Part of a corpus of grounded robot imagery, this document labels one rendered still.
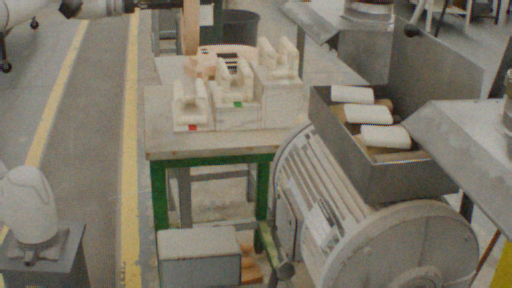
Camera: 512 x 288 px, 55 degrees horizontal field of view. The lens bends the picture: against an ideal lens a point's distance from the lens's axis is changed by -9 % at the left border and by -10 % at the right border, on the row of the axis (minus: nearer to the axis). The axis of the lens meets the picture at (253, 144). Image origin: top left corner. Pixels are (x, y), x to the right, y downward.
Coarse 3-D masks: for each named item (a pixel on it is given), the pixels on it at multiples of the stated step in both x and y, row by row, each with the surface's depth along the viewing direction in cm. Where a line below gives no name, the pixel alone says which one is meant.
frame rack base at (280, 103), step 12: (252, 60) 209; (252, 72) 203; (264, 72) 197; (264, 84) 186; (276, 84) 187; (288, 84) 188; (300, 84) 188; (264, 96) 188; (276, 96) 189; (288, 96) 190; (300, 96) 190; (264, 108) 190; (276, 108) 191; (288, 108) 192; (300, 108) 193; (264, 120) 192; (276, 120) 193; (288, 120) 194
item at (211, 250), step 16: (160, 240) 103; (176, 240) 104; (192, 240) 104; (208, 240) 104; (224, 240) 104; (160, 256) 99; (176, 256) 99; (192, 256) 100; (208, 256) 100; (224, 256) 101; (240, 256) 102; (160, 272) 100; (176, 272) 100; (192, 272) 101; (208, 272) 102; (224, 272) 103; (240, 272) 103
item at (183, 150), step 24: (144, 96) 219; (168, 96) 219; (144, 120) 198; (168, 120) 198; (168, 144) 181; (192, 144) 182; (216, 144) 182; (240, 144) 183; (264, 144) 184; (168, 168) 181; (264, 240) 253
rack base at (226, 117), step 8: (208, 88) 208; (216, 88) 203; (232, 88) 204; (240, 88) 204; (208, 96) 210; (216, 96) 196; (256, 96) 197; (216, 104) 189; (224, 104) 190; (232, 104) 190; (248, 104) 190; (256, 104) 191; (216, 112) 188; (224, 112) 188; (232, 112) 189; (240, 112) 189; (248, 112) 190; (256, 112) 190; (216, 120) 189; (224, 120) 190; (232, 120) 190; (240, 120) 191; (248, 120) 191; (256, 120) 192; (216, 128) 190; (224, 128) 191; (232, 128) 191; (240, 128) 192; (248, 128) 193; (256, 128) 193
